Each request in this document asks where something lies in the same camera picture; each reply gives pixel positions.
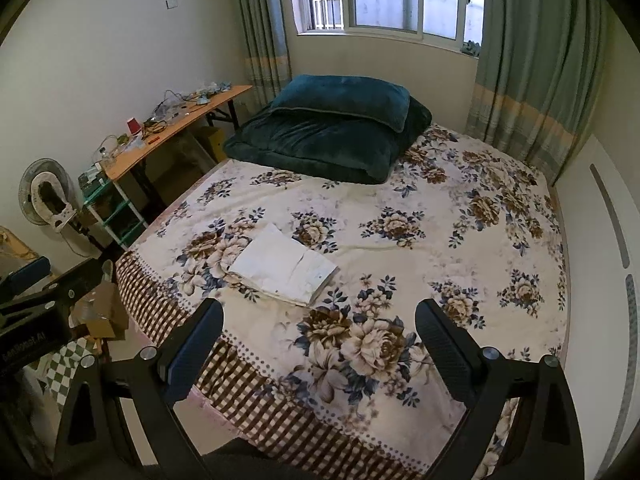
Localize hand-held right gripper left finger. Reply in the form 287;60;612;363
52;297;226;480

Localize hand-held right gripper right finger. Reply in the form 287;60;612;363
415;297;586;480

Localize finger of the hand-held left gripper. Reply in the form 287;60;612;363
0;259;117;329
0;256;53;299

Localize white pants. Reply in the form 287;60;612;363
227;222;342;308

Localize cardboard box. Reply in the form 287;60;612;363
69;280;130;342

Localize green checkered cloth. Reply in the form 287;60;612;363
27;335;103;411

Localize green shelf rack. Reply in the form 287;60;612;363
77;164;149;250

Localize standing fan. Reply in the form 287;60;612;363
18;158;101;256

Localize floral bedsheet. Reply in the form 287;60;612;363
114;122;573;480

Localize white cabinet with grey slots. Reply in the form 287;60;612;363
549;132;640;466

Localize wooden folding table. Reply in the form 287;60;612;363
99;84;254;221

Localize yellow box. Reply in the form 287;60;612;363
196;126;227;164

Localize dark teal quilt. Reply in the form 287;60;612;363
222;94;434;186

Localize dark teal pillow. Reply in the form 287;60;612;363
269;74;412;134

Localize green striped curtain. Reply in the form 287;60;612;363
464;0;610;187
234;0;294;112

